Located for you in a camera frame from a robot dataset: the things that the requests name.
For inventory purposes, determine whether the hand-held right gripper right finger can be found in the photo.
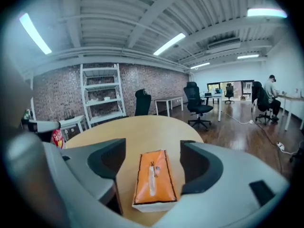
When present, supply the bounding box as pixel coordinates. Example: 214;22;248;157
154;140;291;228

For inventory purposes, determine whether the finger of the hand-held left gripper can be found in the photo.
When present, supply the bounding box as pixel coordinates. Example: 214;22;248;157
28;119;61;134

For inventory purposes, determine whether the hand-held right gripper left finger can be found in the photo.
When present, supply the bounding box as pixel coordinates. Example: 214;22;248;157
60;138;126;216

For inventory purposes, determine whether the orange box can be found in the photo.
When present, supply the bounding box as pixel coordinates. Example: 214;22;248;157
132;149;179;213

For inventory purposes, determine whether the large round wooden table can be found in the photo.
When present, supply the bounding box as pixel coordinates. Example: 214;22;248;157
64;114;205;227

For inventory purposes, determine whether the black router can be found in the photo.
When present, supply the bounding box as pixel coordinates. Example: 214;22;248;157
63;110;76;121

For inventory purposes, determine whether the white side table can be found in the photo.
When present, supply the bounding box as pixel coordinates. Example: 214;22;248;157
57;114;86;135

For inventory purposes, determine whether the white metal shelf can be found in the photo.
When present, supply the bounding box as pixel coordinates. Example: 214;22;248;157
80;63;127;129

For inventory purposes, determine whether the black jacket-draped office chair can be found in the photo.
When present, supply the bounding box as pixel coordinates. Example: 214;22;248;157
251;81;280;126

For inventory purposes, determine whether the white computer desk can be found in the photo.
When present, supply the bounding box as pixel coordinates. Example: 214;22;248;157
200;92;223;123

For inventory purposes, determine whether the wide window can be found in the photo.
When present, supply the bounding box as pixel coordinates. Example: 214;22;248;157
207;79;255;102

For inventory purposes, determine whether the black covered chair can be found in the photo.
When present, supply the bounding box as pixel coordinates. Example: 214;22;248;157
134;88;152;116

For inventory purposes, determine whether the black headrest office chair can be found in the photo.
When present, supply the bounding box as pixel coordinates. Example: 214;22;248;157
183;81;214;131

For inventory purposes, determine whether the white table with wooden top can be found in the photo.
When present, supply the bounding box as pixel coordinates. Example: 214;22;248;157
276;93;304;131

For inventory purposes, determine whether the white table with brown top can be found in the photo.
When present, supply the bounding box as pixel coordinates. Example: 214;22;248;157
154;95;184;117

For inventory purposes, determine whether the ceiling air conditioner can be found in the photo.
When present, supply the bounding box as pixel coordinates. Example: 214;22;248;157
207;37;241;55

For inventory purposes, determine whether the black cable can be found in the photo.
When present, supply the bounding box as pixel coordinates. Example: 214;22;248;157
251;103;285;175

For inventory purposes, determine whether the white cable with plug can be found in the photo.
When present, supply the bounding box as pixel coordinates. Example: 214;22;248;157
222;110;255;125

